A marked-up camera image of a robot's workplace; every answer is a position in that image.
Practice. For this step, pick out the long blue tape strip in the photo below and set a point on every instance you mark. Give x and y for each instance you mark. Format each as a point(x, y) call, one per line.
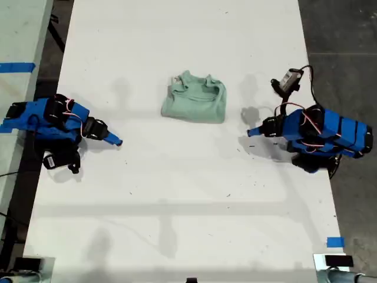
point(14, 67)

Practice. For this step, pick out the small black clamp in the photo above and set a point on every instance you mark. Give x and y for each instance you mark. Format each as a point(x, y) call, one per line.
point(191, 280)

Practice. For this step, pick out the pale green T-shirt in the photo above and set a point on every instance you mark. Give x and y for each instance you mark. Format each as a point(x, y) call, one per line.
point(191, 109)

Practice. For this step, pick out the black camera stalk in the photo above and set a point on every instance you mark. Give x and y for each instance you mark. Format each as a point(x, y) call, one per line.
point(285, 103)

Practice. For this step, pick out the black camera box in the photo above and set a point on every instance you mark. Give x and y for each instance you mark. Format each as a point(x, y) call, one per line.
point(290, 79)
point(51, 161)

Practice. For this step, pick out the small black box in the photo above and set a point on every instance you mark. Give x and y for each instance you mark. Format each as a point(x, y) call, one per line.
point(338, 261)
point(28, 263)

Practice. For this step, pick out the black metal strut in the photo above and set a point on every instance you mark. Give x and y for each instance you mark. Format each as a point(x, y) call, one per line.
point(56, 31)

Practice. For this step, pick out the white metal plate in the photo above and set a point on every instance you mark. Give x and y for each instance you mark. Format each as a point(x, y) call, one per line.
point(319, 261)

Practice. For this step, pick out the pale grey side table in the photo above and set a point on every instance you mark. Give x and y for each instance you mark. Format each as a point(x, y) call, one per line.
point(20, 29)

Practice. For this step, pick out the grey metal plate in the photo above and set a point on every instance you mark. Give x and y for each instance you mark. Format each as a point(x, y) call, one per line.
point(48, 269)

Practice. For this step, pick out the grey tube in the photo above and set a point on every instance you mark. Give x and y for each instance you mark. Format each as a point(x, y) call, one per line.
point(20, 278)
point(344, 277)

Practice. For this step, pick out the square blue tape piece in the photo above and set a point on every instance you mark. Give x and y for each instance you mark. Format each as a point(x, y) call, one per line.
point(335, 242)

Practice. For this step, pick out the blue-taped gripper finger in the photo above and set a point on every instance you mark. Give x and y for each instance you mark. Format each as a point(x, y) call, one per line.
point(255, 130)
point(114, 137)
point(113, 142)
point(257, 134)

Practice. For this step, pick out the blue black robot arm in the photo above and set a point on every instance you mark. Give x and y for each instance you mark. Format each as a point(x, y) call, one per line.
point(38, 115)
point(332, 126)

